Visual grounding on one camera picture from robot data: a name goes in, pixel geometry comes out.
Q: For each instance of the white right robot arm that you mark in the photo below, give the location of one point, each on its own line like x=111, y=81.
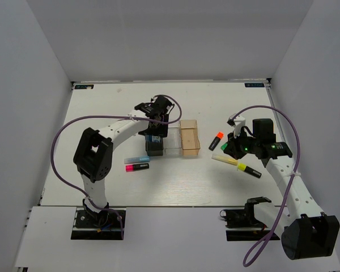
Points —
x=306, y=231

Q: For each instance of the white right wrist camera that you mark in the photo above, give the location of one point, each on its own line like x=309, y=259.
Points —
x=237, y=122

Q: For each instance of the pink black highlighter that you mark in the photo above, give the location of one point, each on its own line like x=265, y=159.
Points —
x=137, y=167

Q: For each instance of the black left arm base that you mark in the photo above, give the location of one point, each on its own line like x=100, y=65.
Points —
x=85, y=227

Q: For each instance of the blue highlighter pen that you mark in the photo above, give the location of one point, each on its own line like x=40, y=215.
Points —
x=137, y=160

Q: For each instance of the clear plastic container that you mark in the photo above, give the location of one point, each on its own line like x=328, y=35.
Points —
x=172, y=143

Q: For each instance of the left corner label sticker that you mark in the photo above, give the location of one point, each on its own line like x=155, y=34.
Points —
x=83, y=86

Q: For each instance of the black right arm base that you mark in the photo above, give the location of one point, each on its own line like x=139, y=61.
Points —
x=241, y=225

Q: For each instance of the corner label sticker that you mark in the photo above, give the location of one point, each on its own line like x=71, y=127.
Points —
x=254, y=85
x=83, y=86

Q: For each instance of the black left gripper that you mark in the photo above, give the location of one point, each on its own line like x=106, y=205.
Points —
x=161, y=131

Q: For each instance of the orange black highlighter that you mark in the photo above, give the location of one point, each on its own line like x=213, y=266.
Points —
x=216, y=141

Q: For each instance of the yellow black highlighter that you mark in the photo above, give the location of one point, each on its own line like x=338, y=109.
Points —
x=249, y=170

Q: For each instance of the orange plastic container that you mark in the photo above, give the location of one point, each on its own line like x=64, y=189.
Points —
x=190, y=144

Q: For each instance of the right corner label sticker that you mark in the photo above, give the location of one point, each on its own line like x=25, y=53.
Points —
x=254, y=85

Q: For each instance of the green black highlighter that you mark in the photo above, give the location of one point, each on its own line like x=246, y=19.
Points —
x=224, y=147

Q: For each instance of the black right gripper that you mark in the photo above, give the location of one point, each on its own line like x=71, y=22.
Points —
x=232, y=148

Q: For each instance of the dark grey plastic container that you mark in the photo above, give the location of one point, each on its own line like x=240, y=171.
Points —
x=154, y=149

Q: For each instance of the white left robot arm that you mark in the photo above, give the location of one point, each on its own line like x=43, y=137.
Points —
x=93, y=156

